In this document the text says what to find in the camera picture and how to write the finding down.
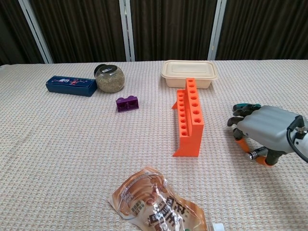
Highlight purple toy building block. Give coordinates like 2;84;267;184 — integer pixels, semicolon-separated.
115;95;140;113

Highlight orange tube rack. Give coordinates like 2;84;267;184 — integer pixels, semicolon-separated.
171;77;205;157

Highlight bagged bread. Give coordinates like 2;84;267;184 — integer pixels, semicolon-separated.
107;165;224;231

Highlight slim green screwdriver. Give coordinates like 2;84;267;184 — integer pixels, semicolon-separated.
233;103;262;112

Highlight black steel screwdriver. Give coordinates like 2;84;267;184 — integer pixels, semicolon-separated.
249;148;268;160

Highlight beige lidded food container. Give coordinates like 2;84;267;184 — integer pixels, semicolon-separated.
161;60;218;89

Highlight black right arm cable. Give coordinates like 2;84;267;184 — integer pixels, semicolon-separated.
286;115;308;164

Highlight dark blue printed box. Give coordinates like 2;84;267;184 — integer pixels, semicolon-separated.
46;75;98;98

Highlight glass jar black lid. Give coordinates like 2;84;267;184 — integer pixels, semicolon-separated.
94;64;126;93

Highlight beige woven tablecloth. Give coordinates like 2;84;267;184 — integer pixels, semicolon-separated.
0;59;308;231

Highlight right black grey robot hand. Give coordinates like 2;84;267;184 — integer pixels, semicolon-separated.
227;103;304;167

